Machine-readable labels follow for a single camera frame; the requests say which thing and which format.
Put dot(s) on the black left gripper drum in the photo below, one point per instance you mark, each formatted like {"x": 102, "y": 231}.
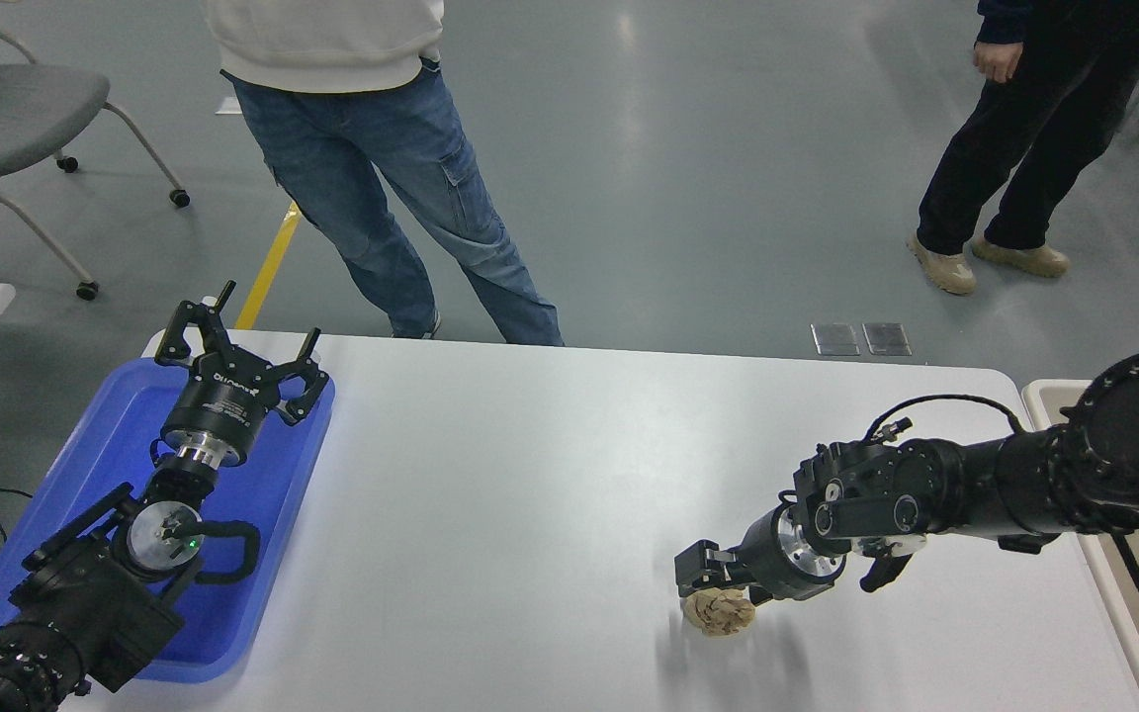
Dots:
{"x": 219, "y": 410}

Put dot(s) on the white floor label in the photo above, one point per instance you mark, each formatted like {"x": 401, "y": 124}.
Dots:
{"x": 229, "y": 105}

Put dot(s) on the grey chair with casters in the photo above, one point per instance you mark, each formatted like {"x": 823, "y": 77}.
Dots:
{"x": 16, "y": 114}

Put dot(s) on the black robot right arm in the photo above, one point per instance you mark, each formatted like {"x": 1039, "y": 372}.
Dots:
{"x": 1005, "y": 485}

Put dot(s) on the person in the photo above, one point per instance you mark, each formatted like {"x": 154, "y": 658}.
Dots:
{"x": 1034, "y": 129}
{"x": 382, "y": 168}

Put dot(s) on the tan paper ball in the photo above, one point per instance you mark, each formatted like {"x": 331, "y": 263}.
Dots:
{"x": 718, "y": 613}

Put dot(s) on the blue plastic tray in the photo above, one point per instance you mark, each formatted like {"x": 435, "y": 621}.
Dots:
{"x": 263, "y": 494}

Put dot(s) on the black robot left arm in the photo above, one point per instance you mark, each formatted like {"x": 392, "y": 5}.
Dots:
{"x": 85, "y": 603}

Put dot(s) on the metal floor socket plate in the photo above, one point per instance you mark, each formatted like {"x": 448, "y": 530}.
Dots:
{"x": 834, "y": 339}
{"x": 887, "y": 339}

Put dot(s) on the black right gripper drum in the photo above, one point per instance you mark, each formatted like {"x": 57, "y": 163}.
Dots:
{"x": 767, "y": 564}

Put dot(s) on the person's hand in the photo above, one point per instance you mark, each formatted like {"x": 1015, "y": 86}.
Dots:
{"x": 1000, "y": 61}

